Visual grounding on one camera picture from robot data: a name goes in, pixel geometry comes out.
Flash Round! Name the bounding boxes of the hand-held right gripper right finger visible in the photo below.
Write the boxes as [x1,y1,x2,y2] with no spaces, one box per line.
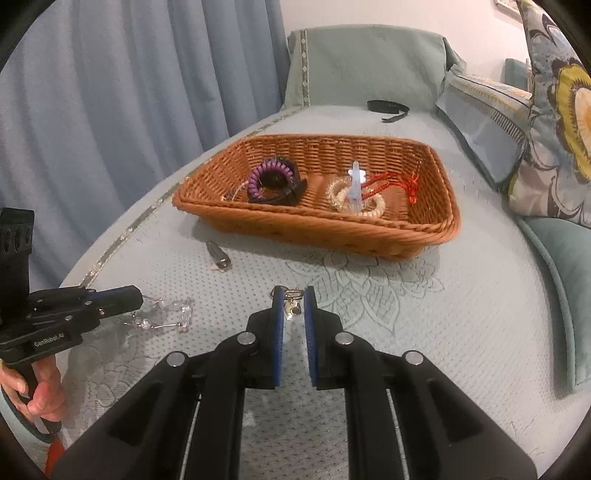
[304,285,539,480]

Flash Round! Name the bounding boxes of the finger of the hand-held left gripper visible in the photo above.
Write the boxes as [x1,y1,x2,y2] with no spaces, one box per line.
[85,286,141,304]
[98,296,145,320]

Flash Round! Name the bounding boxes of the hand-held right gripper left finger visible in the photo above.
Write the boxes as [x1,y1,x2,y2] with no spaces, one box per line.
[46,285,284,480]

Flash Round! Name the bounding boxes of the small metal clasp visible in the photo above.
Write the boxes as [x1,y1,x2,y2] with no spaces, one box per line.
[283,287,304,320]

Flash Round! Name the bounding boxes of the crystal bead chain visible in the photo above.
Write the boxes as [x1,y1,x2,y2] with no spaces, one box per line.
[124,296,194,332]

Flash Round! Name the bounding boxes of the brown wicker basket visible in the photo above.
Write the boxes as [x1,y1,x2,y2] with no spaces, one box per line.
[172,134,462,263]

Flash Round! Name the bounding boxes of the cream spiral hair tie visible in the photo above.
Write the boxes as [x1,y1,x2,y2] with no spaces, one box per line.
[339,191,386,219]

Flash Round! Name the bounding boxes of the pearl bead bracelet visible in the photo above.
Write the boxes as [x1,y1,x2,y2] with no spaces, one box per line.
[329,178,365,208]

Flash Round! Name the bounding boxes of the black wristwatch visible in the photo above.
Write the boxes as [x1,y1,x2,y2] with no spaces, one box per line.
[247,157,309,207]

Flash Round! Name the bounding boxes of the clear plastic hair clip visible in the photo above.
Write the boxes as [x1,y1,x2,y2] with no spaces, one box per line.
[346,161,369,217]

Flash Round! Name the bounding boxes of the purple spiral hair tie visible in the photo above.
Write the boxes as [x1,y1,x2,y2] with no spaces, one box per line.
[249,159,295,200]

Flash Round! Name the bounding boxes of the crystal bracelet with red cord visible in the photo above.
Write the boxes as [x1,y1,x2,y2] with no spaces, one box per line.
[362,172,422,206]

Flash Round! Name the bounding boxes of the person's left hand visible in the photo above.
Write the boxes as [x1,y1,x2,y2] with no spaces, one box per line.
[0,359,66,422]

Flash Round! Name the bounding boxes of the brown metal hair clip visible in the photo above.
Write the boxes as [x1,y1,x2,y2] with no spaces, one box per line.
[205,241,230,272]

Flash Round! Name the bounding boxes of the teal patterned sofa cover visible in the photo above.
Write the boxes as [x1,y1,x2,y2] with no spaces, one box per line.
[58,28,591,480]

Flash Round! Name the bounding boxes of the blue curtain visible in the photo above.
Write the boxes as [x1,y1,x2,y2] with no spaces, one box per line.
[0,0,289,296]

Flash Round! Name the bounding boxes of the teal velvet cushion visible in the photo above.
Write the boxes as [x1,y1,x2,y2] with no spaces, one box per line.
[515,215,591,393]

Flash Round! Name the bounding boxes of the striped sofa back cushion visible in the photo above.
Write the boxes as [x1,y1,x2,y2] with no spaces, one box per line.
[436,69,534,190]

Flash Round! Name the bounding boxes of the large floral pillow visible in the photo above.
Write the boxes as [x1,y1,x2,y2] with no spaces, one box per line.
[505,0,591,217]

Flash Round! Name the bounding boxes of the small teal pillow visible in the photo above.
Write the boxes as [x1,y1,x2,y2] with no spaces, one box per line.
[504,58,532,88]

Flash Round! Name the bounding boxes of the black strap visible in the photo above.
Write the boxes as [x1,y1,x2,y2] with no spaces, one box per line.
[367,99,411,123]

